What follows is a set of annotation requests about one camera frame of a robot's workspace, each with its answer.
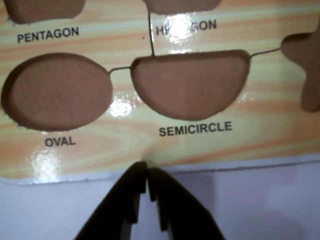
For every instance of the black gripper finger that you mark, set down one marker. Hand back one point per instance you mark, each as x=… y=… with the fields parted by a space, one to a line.
x=180 y=212
x=120 y=200

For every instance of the wooden shape puzzle board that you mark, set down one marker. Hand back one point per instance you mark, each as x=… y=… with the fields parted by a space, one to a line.
x=75 y=155

